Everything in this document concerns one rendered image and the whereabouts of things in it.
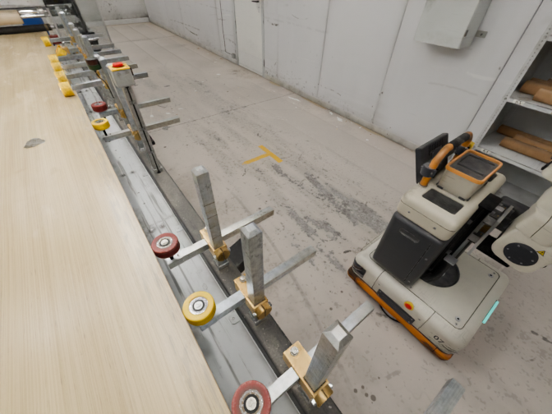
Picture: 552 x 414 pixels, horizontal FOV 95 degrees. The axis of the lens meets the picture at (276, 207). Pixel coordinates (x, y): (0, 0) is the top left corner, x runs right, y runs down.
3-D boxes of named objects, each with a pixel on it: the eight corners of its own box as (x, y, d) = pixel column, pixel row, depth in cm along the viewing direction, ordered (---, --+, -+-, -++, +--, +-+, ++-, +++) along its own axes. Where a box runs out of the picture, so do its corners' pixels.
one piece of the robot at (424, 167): (410, 198, 121) (408, 152, 112) (445, 171, 137) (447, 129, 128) (434, 202, 112) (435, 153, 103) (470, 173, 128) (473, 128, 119)
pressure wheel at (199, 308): (196, 342, 69) (187, 326, 61) (187, 317, 73) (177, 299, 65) (224, 327, 72) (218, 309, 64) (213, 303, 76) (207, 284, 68)
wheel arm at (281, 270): (309, 250, 92) (310, 243, 89) (315, 256, 91) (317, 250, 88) (197, 323, 73) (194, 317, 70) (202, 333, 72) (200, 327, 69)
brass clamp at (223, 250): (214, 232, 99) (213, 223, 95) (232, 255, 91) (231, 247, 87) (200, 240, 96) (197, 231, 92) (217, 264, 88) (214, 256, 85)
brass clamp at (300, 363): (297, 345, 70) (299, 338, 67) (333, 393, 63) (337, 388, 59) (280, 360, 68) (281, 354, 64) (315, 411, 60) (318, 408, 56)
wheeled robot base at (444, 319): (343, 275, 170) (352, 253, 152) (397, 231, 198) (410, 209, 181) (441, 366, 132) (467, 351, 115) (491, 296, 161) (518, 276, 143)
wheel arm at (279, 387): (363, 305, 79) (366, 298, 76) (371, 314, 77) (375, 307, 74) (242, 411, 60) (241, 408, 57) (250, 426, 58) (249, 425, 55)
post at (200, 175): (224, 262, 101) (202, 163, 68) (228, 269, 100) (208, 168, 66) (216, 267, 100) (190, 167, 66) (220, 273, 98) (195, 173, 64)
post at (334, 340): (307, 384, 74) (338, 316, 41) (315, 395, 72) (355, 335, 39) (298, 392, 73) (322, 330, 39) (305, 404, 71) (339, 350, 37)
